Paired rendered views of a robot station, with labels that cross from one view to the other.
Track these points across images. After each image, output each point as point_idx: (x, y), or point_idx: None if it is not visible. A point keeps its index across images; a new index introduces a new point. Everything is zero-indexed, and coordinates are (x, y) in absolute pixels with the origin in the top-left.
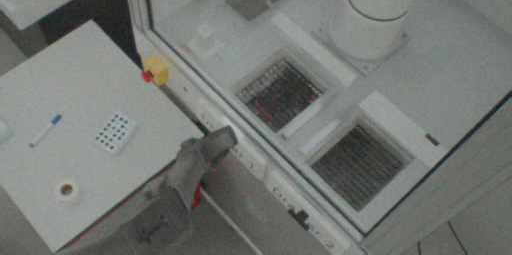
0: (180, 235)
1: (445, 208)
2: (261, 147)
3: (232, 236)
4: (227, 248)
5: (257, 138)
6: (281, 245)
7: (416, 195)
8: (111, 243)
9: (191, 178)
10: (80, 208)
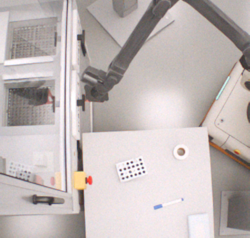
0: None
1: None
2: (70, 72)
3: (95, 130)
4: (103, 126)
5: (68, 76)
6: None
7: None
8: None
9: (135, 28)
10: (179, 140)
